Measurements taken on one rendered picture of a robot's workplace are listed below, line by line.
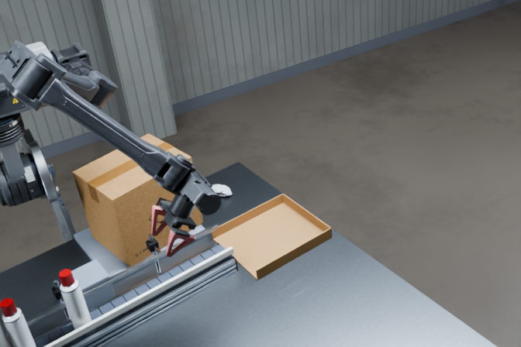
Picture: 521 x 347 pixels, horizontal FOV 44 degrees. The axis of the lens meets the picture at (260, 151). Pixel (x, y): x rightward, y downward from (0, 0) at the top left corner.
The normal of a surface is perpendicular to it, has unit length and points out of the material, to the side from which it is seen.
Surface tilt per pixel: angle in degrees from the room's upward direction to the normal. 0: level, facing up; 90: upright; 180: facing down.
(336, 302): 0
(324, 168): 0
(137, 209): 90
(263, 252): 0
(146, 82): 90
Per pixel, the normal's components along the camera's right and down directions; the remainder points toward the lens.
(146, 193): 0.69, 0.33
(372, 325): -0.10, -0.84
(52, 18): 0.48, 0.43
